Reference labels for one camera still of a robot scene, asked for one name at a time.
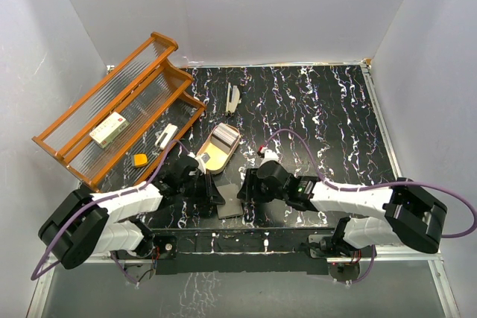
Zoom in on beige oval plastic tray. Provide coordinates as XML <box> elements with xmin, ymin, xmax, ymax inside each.
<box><xmin>198</xmin><ymin>123</ymin><xmax>241</xmax><ymax>174</ymax></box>

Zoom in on white stapler near rack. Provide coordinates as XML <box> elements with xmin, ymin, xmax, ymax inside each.
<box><xmin>154</xmin><ymin>123</ymin><xmax>178</xmax><ymax>150</ymax></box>

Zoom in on white stapler on table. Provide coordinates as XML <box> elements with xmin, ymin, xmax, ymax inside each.
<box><xmin>225</xmin><ymin>83</ymin><xmax>241</xmax><ymax>116</ymax></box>

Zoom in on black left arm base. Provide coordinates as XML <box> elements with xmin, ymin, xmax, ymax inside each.
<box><xmin>110</xmin><ymin>235</ymin><xmax>177</xmax><ymax>288</ymax></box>

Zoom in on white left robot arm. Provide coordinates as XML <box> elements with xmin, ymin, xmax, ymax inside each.
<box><xmin>38</xmin><ymin>156</ymin><xmax>225</xmax><ymax>270</ymax></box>

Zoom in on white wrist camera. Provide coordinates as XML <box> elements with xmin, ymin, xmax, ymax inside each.
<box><xmin>188</xmin><ymin>152</ymin><xmax>210</xmax><ymax>174</ymax></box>
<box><xmin>258</xmin><ymin>146</ymin><xmax>279</xmax><ymax>165</ymax></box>

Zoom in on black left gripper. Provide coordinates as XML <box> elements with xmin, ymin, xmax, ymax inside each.
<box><xmin>178</xmin><ymin>170</ymin><xmax>224</xmax><ymax>206</ymax></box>

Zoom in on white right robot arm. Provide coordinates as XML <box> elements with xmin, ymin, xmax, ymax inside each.
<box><xmin>237</xmin><ymin>160</ymin><xmax>447</xmax><ymax>256</ymax></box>

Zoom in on black right arm base motor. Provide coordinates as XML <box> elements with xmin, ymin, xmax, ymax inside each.
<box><xmin>297</xmin><ymin>235</ymin><xmax>363</xmax><ymax>273</ymax></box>

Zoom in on orange wooden rack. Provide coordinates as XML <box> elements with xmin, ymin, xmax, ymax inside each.
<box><xmin>32</xmin><ymin>32</ymin><xmax>206</xmax><ymax>191</ymax></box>

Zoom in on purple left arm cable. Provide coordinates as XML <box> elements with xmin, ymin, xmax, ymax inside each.
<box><xmin>30</xmin><ymin>139</ymin><xmax>195</xmax><ymax>284</ymax></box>

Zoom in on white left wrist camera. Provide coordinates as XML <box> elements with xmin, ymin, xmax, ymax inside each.
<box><xmin>188</xmin><ymin>152</ymin><xmax>210</xmax><ymax>174</ymax></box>

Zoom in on orange yellow small object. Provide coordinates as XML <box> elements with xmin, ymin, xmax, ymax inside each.
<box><xmin>133</xmin><ymin>153</ymin><xmax>148</xmax><ymax>168</ymax></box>

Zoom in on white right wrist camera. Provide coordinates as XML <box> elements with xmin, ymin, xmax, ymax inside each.
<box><xmin>258</xmin><ymin>146</ymin><xmax>279</xmax><ymax>165</ymax></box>

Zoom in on stack of white cards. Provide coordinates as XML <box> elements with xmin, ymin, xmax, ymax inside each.
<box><xmin>211</xmin><ymin>124</ymin><xmax>239</xmax><ymax>151</ymax></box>

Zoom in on white box on rack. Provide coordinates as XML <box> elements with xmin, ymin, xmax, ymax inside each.
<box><xmin>89</xmin><ymin>112</ymin><xmax>129</xmax><ymax>148</ymax></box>

